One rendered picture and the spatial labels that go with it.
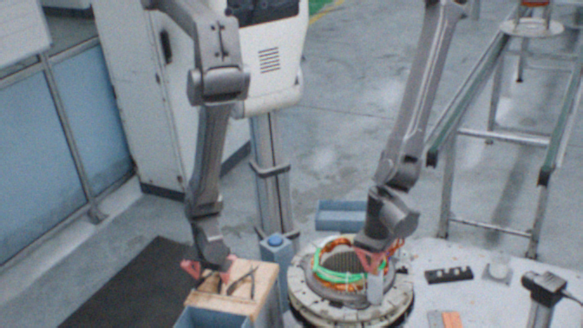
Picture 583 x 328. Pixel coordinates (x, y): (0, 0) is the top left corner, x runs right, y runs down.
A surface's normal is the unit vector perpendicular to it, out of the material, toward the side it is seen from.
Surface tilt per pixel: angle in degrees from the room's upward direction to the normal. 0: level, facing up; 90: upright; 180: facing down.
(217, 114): 113
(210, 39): 70
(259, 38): 90
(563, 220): 0
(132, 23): 90
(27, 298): 0
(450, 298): 0
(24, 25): 90
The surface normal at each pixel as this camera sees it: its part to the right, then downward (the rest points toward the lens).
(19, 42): 0.88, 0.21
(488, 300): -0.08, -0.82
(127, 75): -0.47, 0.53
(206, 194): 0.37, 0.79
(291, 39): 0.42, 0.49
